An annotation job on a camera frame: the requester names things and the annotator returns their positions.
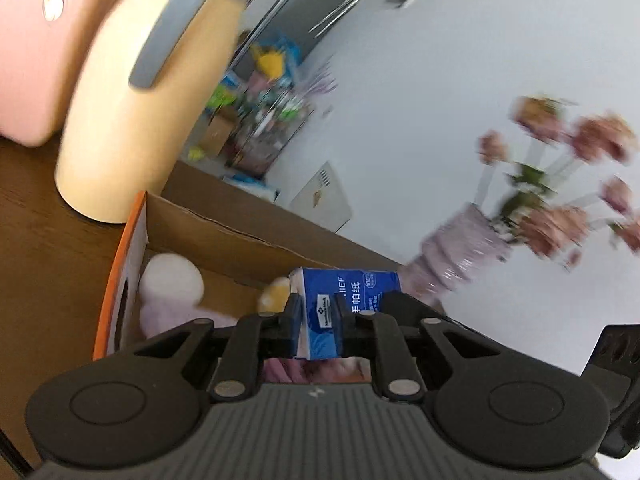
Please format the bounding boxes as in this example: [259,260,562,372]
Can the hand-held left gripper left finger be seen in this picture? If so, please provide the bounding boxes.
[131,293,305,403]

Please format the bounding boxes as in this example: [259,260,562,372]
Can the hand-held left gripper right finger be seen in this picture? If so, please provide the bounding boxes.
[332,291,507,403]

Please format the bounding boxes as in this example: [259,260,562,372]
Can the blue tissue packet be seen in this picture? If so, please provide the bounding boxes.
[288,266,403,362]

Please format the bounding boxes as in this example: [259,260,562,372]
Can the red cardboard box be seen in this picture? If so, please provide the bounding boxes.
[92,160,406,361]

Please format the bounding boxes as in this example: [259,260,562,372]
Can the white floor cabinet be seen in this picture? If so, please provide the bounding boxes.
[289,161,354,234]

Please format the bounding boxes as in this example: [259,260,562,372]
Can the pale ribbed vase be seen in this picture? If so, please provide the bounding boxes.
[400,202,513,313]

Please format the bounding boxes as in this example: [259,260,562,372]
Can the white lilac plush toy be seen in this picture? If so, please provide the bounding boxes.
[137,253,240,338]

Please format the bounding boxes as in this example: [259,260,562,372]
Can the pile of colourful clutter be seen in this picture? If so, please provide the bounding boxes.
[185,35,341,191]

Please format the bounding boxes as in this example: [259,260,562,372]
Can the pink artificial flowers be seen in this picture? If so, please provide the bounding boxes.
[477,94,640,272]

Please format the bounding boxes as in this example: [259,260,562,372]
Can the gold thermos jug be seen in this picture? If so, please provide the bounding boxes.
[54,0,247,225]

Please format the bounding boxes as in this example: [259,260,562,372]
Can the grey refrigerator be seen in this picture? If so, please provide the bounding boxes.
[232,0,378,78]

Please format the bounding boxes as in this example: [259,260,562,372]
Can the pink hard case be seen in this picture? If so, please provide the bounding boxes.
[0,0,128,149]

